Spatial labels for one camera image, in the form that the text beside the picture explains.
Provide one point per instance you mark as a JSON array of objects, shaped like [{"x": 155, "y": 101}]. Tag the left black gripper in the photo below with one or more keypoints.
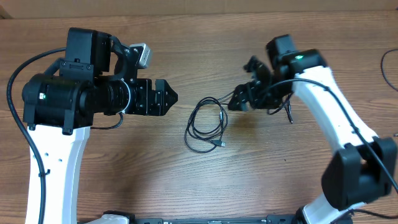
[{"x": 159, "y": 107}]

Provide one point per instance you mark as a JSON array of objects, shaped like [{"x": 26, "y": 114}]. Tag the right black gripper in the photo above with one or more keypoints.
[{"x": 240, "y": 95}]

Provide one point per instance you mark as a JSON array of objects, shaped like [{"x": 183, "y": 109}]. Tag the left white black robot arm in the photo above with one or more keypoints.
[{"x": 98, "y": 74}]

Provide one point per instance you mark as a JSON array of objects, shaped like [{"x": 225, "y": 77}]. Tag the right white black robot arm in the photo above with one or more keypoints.
[{"x": 362, "y": 166}]

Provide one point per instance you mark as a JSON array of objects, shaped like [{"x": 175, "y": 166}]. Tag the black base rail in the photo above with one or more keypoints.
[{"x": 112, "y": 216}]

